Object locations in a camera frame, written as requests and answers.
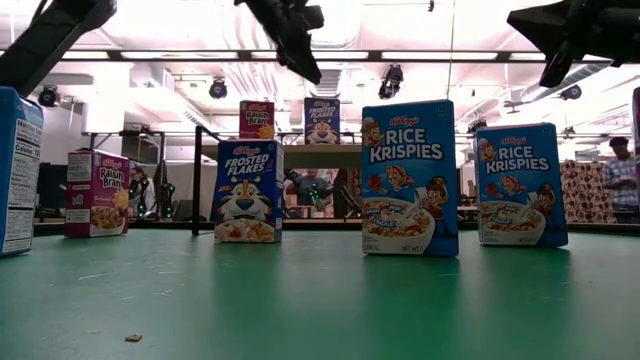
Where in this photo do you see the brown patterned cloth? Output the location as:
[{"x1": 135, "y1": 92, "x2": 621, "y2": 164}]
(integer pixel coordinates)
[{"x1": 559, "y1": 159, "x2": 617, "y2": 224}]

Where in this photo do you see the black divider panel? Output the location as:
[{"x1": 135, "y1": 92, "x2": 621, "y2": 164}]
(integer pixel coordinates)
[{"x1": 37, "y1": 162, "x2": 69, "y2": 211}]

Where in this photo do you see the green table mat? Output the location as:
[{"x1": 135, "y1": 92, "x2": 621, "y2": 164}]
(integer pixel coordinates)
[{"x1": 0, "y1": 228, "x2": 640, "y2": 360}]

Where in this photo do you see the blue Rice Krispies cereal box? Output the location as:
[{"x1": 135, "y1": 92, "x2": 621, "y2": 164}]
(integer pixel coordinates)
[
  {"x1": 360, "y1": 99, "x2": 460, "y2": 258},
  {"x1": 473, "y1": 122, "x2": 570, "y2": 250},
  {"x1": 0, "y1": 87, "x2": 45, "y2": 258}
]

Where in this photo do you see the thin hanging cable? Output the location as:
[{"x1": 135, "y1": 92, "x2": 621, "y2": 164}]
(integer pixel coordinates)
[{"x1": 446, "y1": 0, "x2": 456, "y2": 101}]

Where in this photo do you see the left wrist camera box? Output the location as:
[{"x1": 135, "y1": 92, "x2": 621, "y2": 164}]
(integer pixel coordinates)
[{"x1": 298, "y1": 3, "x2": 325, "y2": 31}]

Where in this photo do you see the orange patterned fabric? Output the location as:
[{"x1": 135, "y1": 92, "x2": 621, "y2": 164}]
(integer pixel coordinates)
[{"x1": 344, "y1": 168, "x2": 364, "y2": 217}]

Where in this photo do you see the black overhead frame bar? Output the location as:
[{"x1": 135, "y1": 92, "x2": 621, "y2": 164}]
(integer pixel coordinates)
[{"x1": 0, "y1": 48, "x2": 614, "y2": 64}]

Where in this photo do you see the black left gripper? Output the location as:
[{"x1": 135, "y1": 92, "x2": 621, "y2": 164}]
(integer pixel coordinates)
[{"x1": 233, "y1": 0, "x2": 324, "y2": 85}]

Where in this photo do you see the black overhead camera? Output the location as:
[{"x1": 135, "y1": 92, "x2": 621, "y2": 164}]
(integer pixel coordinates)
[{"x1": 377, "y1": 63, "x2": 405, "y2": 100}]

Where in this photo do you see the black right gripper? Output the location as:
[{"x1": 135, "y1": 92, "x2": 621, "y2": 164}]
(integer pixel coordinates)
[{"x1": 506, "y1": 0, "x2": 640, "y2": 89}]

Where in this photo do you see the pink Raisin Bran cereal box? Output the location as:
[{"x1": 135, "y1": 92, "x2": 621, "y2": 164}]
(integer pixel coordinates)
[
  {"x1": 63, "y1": 148, "x2": 131, "y2": 239},
  {"x1": 238, "y1": 99, "x2": 276, "y2": 140}
]

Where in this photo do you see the wooden shelf with black legs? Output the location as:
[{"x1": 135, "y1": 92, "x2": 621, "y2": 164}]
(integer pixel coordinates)
[{"x1": 191, "y1": 124, "x2": 364, "y2": 237}]

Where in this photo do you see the person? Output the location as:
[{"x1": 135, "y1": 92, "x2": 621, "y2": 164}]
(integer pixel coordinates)
[
  {"x1": 294, "y1": 168, "x2": 332, "y2": 207},
  {"x1": 602, "y1": 135, "x2": 640, "y2": 225},
  {"x1": 128, "y1": 164, "x2": 151, "y2": 217}
]

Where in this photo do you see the black ceiling spotlight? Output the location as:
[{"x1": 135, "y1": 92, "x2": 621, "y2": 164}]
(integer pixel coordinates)
[
  {"x1": 37, "y1": 85, "x2": 59, "y2": 109},
  {"x1": 208, "y1": 77, "x2": 229, "y2": 100},
  {"x1": 559, "y1": 83, "x2": 584, "y2": 102}
]

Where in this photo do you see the black aluminium table frame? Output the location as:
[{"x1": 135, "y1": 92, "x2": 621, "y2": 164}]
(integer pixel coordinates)
[{"x1": 32, "y1": 217, "x2": 640, "y2": 237}]

